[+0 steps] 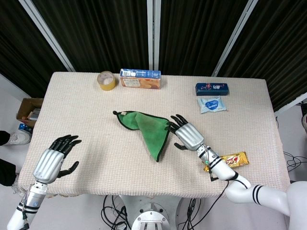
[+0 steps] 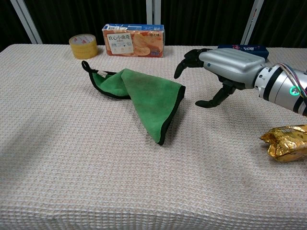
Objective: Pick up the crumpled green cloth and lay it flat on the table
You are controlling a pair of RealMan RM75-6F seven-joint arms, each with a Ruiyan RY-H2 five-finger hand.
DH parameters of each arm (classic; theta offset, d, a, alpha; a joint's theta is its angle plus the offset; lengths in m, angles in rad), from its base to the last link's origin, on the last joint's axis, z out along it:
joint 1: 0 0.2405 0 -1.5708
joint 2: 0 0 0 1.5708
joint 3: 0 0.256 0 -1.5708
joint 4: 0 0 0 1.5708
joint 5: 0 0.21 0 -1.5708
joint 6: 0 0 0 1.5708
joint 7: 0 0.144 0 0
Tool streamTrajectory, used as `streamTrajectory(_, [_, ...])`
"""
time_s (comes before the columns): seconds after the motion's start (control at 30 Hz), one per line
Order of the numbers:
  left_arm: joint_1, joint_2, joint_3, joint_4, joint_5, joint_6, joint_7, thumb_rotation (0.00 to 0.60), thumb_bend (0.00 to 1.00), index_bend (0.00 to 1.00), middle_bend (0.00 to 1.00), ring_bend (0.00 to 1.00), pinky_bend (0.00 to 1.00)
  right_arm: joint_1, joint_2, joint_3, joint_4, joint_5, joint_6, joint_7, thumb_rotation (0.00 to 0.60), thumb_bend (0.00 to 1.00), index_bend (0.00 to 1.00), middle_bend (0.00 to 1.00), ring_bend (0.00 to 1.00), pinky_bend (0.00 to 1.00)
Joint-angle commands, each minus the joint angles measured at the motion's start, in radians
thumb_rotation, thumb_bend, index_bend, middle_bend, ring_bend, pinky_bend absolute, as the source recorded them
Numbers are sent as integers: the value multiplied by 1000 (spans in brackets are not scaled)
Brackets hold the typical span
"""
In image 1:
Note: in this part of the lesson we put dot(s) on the orange and blue cracker box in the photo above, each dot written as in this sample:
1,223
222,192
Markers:
140,79

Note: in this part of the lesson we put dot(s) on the white sneaker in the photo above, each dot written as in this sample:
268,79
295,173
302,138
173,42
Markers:
18,138

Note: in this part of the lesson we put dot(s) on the beige woven tablecloth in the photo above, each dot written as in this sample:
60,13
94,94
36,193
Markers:
148,167

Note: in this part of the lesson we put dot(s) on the black pleated curtain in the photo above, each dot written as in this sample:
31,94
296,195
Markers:
100,31

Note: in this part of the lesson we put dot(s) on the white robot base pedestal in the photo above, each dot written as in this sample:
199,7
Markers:
149,214

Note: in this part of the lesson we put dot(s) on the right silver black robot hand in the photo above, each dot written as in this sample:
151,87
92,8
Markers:
189,137

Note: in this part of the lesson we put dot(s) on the brown cardboard box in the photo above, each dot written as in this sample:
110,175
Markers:
28,111

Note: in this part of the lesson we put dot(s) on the blue package on floor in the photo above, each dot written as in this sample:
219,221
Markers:
25,128

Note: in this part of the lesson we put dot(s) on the dark blue rectangular box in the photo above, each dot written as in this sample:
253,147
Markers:
212,89

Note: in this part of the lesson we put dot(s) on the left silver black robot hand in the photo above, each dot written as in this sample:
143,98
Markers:
49,161

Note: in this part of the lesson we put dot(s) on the light blue wet wipes pack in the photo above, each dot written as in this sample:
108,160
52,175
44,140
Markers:
212,104

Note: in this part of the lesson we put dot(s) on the green cloth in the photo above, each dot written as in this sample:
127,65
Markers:
148,134

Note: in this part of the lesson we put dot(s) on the gold snack bar wrapper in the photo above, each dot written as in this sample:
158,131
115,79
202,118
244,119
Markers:
236,160

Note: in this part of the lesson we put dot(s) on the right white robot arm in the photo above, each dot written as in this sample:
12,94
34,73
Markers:
239,179

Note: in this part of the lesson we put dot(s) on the yellow packing tape roll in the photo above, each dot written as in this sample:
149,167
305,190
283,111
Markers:
107,80

